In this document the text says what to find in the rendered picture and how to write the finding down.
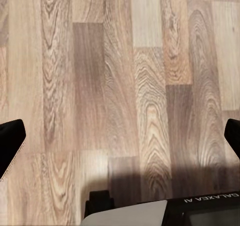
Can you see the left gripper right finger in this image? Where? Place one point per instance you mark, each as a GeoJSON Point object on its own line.
{"type": "Point", "coordinates": [232, 135]}

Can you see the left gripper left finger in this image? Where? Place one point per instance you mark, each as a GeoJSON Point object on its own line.
{"type": "Point", "coordinates": [12, 135]}

